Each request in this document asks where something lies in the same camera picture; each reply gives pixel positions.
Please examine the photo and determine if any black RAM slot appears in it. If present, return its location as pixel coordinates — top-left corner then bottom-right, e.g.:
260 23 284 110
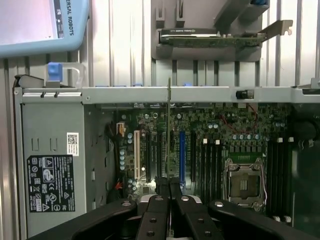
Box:
212 139 219 200
272 137 280 222
200 138 207 198
266 137 274 218
285 136 294 223
218 139 225 201
206 139 213 200
279 137 287 223

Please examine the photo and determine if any black expansion slot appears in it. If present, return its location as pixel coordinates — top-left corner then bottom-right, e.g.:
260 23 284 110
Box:
190 131 198 184
156 131 163 178
145 131 152 183

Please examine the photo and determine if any blue expansion slot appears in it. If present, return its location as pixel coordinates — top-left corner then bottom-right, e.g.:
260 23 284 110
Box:
178 131 186 186

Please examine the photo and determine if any white expansion slot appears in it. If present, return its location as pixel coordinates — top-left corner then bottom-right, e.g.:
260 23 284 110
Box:
133 129 140 180

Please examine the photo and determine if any green motherboard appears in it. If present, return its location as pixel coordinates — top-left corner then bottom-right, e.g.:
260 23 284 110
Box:
99 101 294 221

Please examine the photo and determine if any grey open PC case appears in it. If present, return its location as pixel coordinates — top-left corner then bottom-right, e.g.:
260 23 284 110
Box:
12 74 320 240

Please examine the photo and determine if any grey power supply unit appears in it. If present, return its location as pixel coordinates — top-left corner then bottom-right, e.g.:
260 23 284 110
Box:
21 101 88 239

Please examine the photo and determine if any black fan shroud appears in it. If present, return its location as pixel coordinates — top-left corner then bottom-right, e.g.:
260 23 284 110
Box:
290 119 320 141

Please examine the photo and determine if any grey parts rack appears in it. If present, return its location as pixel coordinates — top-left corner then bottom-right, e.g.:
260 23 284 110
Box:
150 0 270 61

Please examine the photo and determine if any blue and grey case latch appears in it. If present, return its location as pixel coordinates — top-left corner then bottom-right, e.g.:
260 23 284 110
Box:
44 61 86 89

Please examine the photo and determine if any blue-grey robot teach pendant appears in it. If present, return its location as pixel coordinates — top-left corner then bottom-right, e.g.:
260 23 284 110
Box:
0 0 91 60

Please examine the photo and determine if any CPU socket with metal frame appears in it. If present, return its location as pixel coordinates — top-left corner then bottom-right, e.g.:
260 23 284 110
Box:
225 156 268 204

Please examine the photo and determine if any black cable bundle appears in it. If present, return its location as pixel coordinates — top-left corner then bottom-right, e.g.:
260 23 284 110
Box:
104 121 126 204

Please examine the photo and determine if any thin red wire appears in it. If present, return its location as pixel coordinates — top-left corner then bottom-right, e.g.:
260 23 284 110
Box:
219 104 259 134

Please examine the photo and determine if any small black intrusion switch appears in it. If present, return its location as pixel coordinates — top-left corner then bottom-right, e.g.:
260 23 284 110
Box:
235 89 255 99

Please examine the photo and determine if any graphics card with metal bracket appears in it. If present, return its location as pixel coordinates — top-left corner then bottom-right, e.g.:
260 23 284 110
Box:
158 19 294 49

